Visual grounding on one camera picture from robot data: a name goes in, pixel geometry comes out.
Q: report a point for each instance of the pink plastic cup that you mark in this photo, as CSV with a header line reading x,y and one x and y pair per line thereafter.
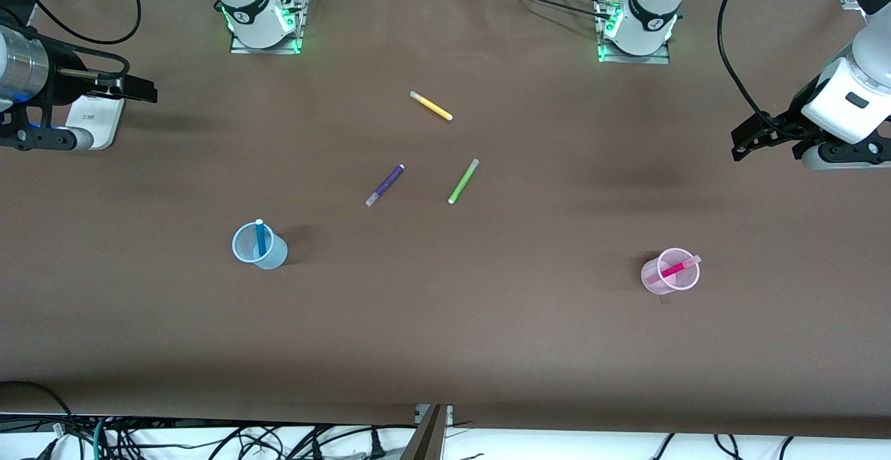
x,y
686,280

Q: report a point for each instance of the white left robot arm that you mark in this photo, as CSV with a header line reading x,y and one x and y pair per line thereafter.
x,y
654,1

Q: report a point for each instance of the white desk lamp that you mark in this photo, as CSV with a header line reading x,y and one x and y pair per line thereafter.
x,y
104,122

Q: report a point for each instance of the blue plastic cup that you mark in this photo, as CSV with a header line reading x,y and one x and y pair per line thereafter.
x,y
275,258

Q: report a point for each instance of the brown table cover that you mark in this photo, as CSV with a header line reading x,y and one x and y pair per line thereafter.
x,y
445,321

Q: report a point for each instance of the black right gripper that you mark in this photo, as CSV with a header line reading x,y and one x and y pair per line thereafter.
x,y
64,77

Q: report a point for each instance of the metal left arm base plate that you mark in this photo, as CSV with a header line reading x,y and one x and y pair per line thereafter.
x,y
633,59

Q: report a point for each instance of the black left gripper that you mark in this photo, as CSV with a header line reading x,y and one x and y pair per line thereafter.
x,y
781,128

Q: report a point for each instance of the yellow marker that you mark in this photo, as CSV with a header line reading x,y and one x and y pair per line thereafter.
x,y
431,106

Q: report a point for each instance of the purple marker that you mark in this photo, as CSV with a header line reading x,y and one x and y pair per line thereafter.
x,y
385,185

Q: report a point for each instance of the pink marker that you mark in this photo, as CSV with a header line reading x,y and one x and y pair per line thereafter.
x,y
674,270

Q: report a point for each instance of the green marker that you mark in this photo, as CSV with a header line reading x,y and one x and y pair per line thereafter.
x,y
463,181

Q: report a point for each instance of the metal table post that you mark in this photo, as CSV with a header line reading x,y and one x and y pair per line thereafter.
x,y
428,439

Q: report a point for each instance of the blue marker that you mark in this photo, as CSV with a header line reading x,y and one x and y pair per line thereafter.
x,y
261,237

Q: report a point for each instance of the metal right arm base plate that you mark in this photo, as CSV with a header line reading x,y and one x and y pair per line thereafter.
x,y
264,50

